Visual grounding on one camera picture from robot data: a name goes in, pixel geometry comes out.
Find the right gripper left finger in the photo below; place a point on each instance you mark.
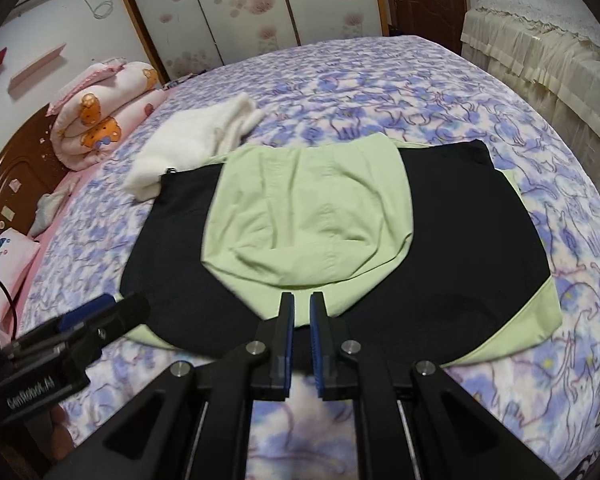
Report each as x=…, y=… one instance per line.
x=272, y=353

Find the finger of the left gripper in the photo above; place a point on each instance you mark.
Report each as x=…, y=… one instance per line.
x=54, y=328
x=97, y=332

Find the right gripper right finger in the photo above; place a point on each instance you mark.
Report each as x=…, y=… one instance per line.
x=334, y=353

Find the black and green jacket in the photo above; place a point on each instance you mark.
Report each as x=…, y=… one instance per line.
x=426, y=253

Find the left hand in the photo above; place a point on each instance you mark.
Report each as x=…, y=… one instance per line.
x=60, y=443

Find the pink pillow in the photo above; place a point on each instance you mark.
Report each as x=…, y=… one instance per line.
x=17, y=253

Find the grey small cloth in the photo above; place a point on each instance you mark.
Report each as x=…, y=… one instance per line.
x=50, y=205

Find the brown wooden headboard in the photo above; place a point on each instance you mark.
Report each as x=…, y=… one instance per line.
x=29, y=168

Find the white fluffy folded garment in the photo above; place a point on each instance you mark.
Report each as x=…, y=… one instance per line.
x=188, y=139

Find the pink bear print quilt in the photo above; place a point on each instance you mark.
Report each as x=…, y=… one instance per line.
x=99, y=109

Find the floral sliding wardrobe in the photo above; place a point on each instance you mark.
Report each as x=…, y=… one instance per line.
x=184, y=37

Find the beige lace covered furniture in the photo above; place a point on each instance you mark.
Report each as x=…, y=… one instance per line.
x=548, y=52

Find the pink wall shelf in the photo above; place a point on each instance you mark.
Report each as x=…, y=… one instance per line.
x=33, y=67

